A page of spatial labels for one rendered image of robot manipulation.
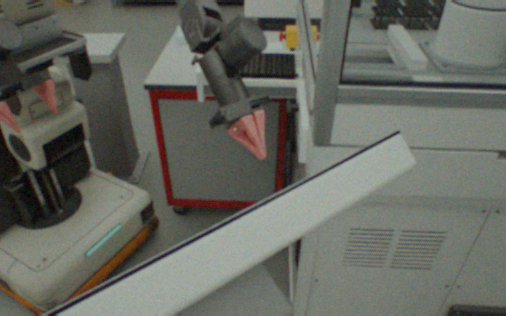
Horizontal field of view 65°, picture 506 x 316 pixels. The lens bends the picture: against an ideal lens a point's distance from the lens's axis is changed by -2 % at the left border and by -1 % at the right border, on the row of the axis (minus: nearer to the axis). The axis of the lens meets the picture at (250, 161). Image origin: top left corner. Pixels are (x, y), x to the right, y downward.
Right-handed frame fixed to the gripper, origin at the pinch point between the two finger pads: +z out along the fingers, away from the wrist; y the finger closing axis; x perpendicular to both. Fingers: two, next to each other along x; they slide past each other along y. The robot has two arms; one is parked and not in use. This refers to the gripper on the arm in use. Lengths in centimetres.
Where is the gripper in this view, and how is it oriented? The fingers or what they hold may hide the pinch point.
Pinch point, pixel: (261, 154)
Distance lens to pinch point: 69.2
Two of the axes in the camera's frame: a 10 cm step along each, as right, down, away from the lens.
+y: 8.1, -3.4, 4.9
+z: 4.4, 8.9, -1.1
